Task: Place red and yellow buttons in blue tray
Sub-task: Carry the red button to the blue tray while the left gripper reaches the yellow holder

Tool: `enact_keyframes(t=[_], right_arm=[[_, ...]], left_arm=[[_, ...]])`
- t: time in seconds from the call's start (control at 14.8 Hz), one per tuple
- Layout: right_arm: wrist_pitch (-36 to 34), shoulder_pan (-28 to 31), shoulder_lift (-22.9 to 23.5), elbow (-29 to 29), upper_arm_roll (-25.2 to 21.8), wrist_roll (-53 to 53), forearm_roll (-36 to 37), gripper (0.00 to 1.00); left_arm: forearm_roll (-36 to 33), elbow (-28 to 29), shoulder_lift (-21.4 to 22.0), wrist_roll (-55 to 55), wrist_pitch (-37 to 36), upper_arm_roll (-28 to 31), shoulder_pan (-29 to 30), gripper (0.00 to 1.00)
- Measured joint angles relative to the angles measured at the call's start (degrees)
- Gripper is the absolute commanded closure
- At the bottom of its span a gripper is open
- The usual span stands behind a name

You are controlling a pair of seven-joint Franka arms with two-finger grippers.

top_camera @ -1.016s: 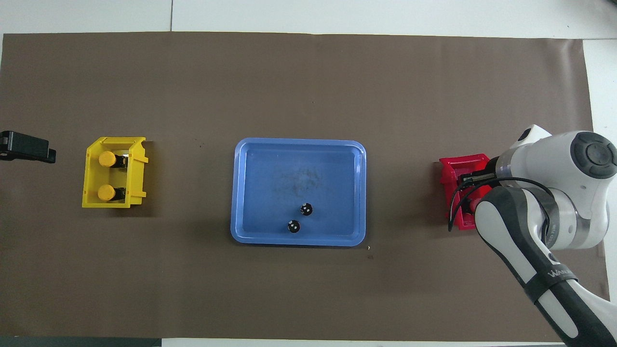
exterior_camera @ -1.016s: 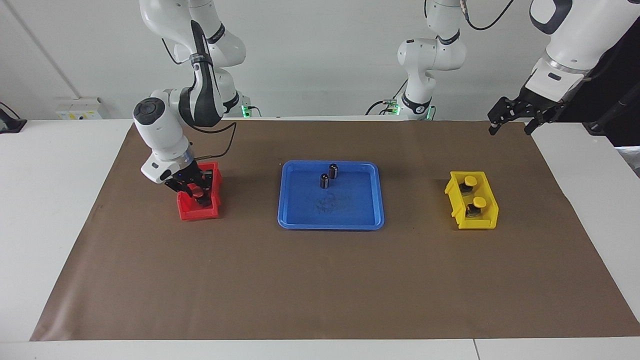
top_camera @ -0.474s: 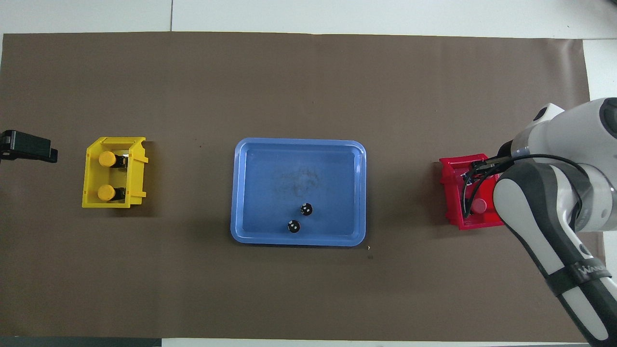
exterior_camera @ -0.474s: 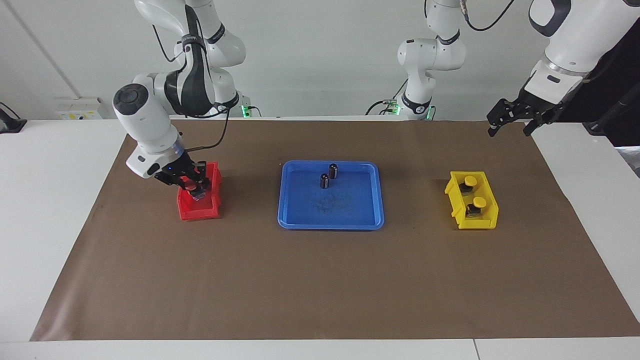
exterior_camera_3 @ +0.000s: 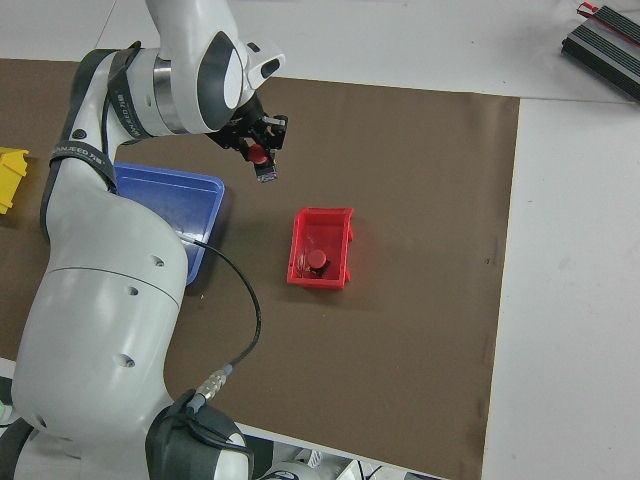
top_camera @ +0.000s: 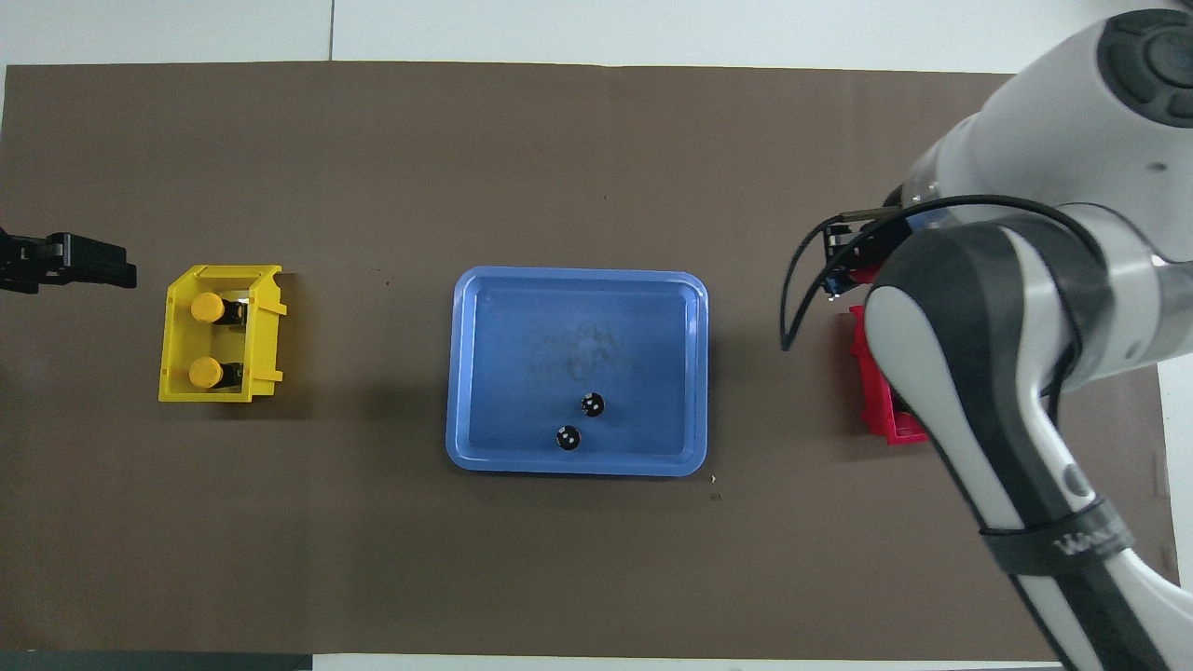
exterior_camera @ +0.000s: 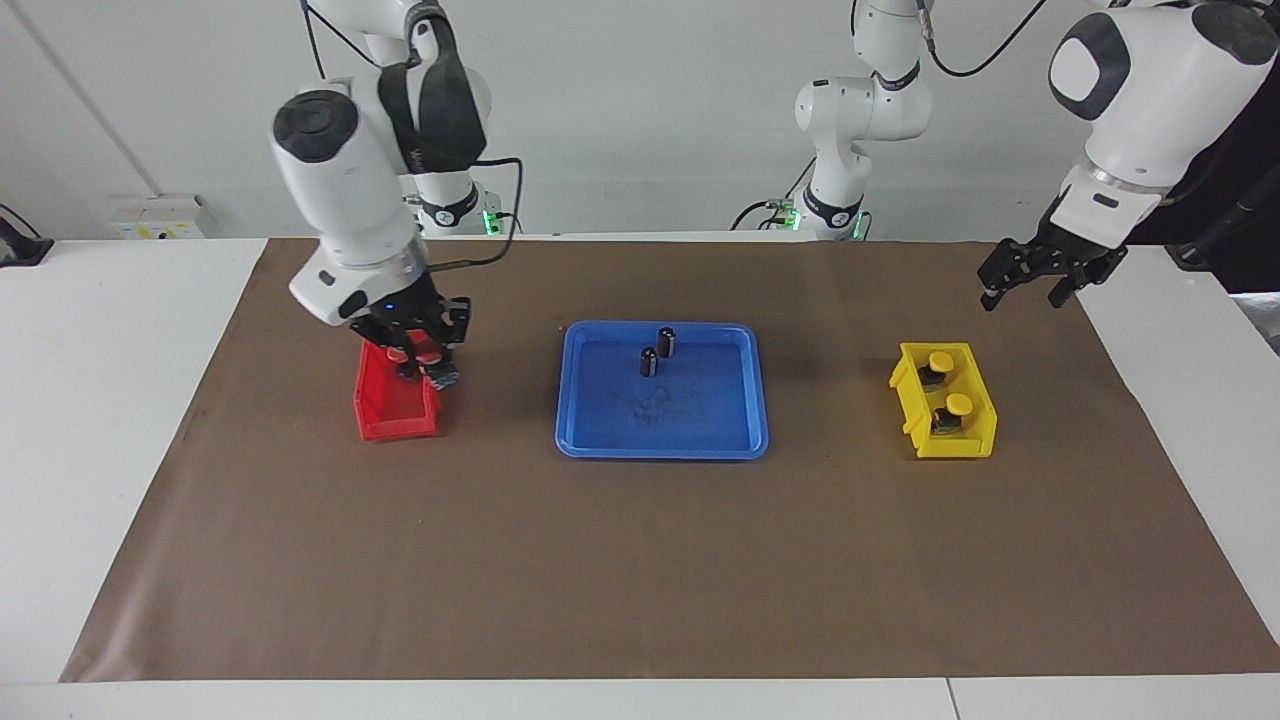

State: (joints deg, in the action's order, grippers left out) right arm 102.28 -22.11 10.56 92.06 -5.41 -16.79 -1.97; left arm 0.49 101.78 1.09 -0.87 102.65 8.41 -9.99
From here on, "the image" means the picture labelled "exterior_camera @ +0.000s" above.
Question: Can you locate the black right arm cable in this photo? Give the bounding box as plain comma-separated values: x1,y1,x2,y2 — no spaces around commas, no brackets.
300,0,525,273

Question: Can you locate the brown paper table mat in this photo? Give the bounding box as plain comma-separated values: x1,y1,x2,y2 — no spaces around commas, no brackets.
58,237,1280,684

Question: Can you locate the white wall outlet box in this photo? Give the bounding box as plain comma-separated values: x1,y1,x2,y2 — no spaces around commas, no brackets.
110,194,206,241

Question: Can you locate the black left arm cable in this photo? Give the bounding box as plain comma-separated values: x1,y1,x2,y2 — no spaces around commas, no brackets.
925,0,1049,79

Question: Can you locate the black clamp object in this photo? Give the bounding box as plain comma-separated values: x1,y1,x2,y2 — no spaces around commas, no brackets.
0,204,54,268

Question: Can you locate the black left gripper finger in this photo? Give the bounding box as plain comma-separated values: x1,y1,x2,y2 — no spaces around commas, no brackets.
978,240,1041,313
1047,258,1111,309

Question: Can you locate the yellow plastic parts bin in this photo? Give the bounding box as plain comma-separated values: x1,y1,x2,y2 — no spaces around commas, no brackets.
889,342,999,460

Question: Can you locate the blue plastic tray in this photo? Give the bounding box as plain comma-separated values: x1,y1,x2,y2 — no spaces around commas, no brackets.
555,320,771,461

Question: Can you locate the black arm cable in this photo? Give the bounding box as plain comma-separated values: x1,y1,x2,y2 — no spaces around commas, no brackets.
300,0,525,273
925,0,1049,79

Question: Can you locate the black stand pole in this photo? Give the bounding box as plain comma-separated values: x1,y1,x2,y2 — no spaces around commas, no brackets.
1165,165,1280,273

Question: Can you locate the black left base cable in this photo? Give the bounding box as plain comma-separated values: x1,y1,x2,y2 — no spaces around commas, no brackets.
730,160,816,231

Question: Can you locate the red plastic parts bin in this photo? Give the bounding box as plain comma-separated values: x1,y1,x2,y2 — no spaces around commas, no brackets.
354,340,445,443

